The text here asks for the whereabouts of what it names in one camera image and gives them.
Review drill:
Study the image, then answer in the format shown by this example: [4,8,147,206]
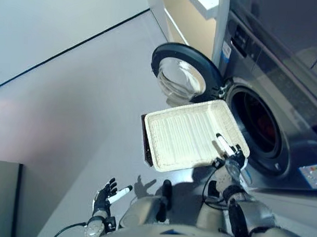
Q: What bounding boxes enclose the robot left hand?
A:
[91,177,134,219]

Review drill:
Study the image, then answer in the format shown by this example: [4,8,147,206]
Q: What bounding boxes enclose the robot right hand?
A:
[213,132,249,169]

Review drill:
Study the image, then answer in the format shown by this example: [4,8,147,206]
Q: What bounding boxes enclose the red cloth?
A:
[255,111,276,140]

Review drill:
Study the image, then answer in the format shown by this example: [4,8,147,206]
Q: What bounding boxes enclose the grey front-load washing machine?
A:
[208,0,317,192]

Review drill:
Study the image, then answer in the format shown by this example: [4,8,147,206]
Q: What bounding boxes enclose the black robot right foot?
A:
[206,179,221,198]

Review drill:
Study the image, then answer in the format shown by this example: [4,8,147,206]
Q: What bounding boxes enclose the cream woven laundry basket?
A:
[142,97,252,176]

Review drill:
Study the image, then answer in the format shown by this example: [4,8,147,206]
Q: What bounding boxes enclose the white colourful washer sticker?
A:
[297,164,317,188]

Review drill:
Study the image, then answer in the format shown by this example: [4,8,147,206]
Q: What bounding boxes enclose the silver robot torso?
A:
[99,220,254,237]

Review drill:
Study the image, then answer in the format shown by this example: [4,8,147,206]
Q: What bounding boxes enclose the blue washer label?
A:
[221,43,233,60]

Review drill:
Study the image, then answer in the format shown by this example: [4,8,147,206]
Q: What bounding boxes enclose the round glass washer door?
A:
[149,42,226,106]

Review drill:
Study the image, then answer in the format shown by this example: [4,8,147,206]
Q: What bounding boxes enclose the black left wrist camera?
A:
[104,217,117,231]

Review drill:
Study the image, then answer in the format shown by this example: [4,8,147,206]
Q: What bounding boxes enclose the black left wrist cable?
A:
[51,220,89,237]

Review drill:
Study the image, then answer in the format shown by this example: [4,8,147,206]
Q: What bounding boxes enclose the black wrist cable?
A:
[51,220,89,237]
[201,168,233,210]

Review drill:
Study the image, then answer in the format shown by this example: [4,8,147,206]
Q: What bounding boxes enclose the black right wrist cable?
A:
[201,168,233,210]

